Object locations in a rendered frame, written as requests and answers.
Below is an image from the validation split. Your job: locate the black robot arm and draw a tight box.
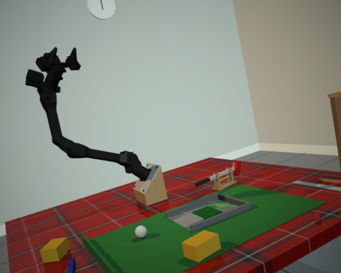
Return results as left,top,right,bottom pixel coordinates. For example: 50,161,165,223
25,69,152,181

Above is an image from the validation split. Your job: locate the white ball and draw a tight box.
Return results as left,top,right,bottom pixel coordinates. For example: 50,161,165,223
135,225,147,238

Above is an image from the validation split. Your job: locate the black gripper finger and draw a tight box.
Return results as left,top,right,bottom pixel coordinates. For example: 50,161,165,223
67,47,79,66
41,47,57,67

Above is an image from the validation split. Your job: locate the blue golf putter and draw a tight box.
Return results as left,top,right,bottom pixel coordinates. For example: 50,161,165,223
68,257,75,273

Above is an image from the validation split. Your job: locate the green flat mat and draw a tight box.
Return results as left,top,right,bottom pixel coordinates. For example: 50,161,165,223
89,184,326,273

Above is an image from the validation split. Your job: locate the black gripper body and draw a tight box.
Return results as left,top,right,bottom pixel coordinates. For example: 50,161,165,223
36,58,81,82

